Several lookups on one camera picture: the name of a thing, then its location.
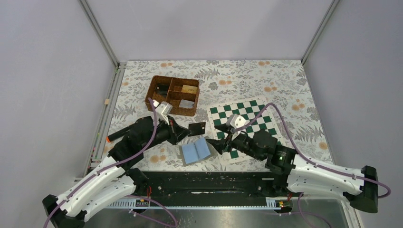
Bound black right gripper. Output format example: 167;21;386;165
206;122;265;161

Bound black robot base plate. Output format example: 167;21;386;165
117;171;304;209

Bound gold cards in basket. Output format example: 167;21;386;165
181;85;198;94

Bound silver cards in basket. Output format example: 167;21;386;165
178;99;194;109

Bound floral patterned table mat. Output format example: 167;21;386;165
108;60;333;163

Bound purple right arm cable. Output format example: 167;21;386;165
233;102;392;228

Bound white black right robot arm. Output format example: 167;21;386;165
207;130;378;213

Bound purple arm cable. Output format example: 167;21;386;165
42;98;180;228
233;102;392;228

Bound black microphone orange tip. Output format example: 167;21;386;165
106;124;134;143

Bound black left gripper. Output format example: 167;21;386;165
142;115;192;151

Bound brown woven divided basket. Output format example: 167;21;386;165
144;76;200;116

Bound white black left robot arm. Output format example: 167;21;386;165
42;116;191;228

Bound silver metal card holder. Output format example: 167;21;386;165
179;137;214;166

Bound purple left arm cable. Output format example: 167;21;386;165
42;98;180;228

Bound black cards in basket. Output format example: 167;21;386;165
155;84;170;98

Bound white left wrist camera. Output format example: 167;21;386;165
153;100;173;124

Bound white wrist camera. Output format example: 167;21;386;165
153;100;173;124
226;114;247;133

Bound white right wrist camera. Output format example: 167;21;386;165
226;114;247;133

